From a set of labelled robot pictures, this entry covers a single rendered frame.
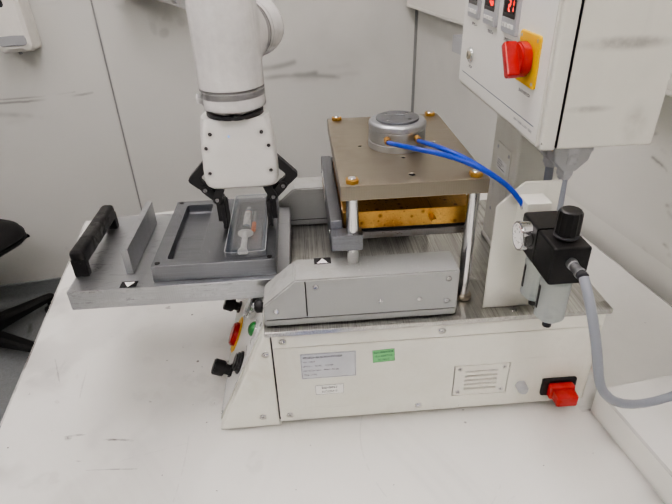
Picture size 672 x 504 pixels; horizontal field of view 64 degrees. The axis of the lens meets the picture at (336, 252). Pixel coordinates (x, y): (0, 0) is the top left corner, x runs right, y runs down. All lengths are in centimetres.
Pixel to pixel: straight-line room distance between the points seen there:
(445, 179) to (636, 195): 65
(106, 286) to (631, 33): 68
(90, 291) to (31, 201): 174
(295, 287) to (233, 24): 32
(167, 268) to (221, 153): 17
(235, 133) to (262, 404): 37
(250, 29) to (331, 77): 159
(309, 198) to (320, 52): 139
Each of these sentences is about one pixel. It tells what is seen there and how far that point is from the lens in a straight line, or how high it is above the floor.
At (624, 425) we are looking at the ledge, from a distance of 84.
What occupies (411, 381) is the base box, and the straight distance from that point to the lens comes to 78.
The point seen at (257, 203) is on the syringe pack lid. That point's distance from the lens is 85.
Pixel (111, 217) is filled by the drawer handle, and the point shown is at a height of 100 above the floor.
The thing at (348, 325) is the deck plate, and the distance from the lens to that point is 70.
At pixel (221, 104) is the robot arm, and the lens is 70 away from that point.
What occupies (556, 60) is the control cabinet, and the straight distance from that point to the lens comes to 62.
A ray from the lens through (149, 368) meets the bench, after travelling 96.
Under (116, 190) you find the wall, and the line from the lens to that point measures 240.
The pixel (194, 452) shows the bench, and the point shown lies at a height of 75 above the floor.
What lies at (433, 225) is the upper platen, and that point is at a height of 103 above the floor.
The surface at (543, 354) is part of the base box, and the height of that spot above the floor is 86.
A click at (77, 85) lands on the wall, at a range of 229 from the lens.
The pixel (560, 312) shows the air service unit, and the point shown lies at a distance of 64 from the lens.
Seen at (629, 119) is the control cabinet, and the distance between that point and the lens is 68.
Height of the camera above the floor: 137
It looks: 31 degrees down
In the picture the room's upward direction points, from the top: 2 degrees counter-clockwise
